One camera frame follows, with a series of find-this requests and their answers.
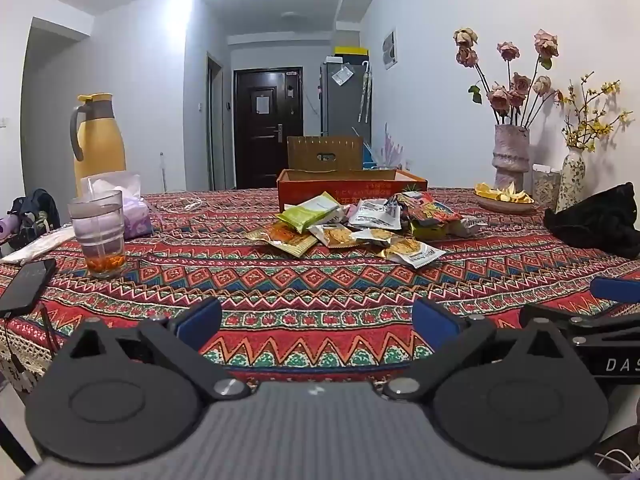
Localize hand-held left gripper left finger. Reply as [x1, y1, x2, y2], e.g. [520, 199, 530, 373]
[59, 296, 251, 401]

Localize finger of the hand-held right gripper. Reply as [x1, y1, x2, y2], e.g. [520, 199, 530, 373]
[519, 303, 640, 345]
[589, 276, 640, 306]

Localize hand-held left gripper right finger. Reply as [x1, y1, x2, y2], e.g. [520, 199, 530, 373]
[382, 297, 583, 403]

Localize pile of snack packets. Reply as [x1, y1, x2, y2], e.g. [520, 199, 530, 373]
[245, 191, 488, 269]

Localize red cardboard box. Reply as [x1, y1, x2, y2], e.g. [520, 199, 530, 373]
[276, 135, 428, 213]

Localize black cloth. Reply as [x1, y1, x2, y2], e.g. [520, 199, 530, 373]
[543, 182, 640, 261]

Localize red patterned tablecloth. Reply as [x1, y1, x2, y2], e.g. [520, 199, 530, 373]
[0, 187, 640, 391]

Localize purple tissue pack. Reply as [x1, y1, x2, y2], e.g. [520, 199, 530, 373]
[81, 171, 155, 241]

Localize glass storage jar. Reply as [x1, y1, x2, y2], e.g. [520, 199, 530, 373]
[531, 164, 562, 208]

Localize clear drinking glass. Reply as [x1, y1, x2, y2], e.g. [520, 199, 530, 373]
[68, 190, 126, 279]

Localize yellow flower branches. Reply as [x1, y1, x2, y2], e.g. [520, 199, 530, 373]
[557, 72, 633, 153]

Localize white plastic bag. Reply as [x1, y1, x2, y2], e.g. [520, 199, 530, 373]
[0, 225, 76, 265]

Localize black smartphone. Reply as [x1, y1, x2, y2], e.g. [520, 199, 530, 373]
[0, 258, 57, 318]

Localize dark backpack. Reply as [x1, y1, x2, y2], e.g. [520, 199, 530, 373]
[7, 189, 61, 241]

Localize grey side door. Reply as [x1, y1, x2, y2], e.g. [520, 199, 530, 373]
[206, 51, 224, 191]

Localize dark entrance door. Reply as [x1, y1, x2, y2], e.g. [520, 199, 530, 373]
[233, 66, 304, 189]

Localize yellow thermos jug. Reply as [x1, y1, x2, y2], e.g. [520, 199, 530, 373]
[70, 93, 127, 196]

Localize dried pink roses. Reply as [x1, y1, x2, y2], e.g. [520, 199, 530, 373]
[453, 27, 563, 128]

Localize grey refrigerator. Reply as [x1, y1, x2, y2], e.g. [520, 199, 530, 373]
[320, 60, 372, 141]

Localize hanging folded umbrella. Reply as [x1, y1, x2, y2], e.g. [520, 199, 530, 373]
[357, 60, 373, 123]

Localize white earphone cable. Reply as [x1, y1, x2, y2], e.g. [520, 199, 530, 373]
[150, 197, 203, 213]

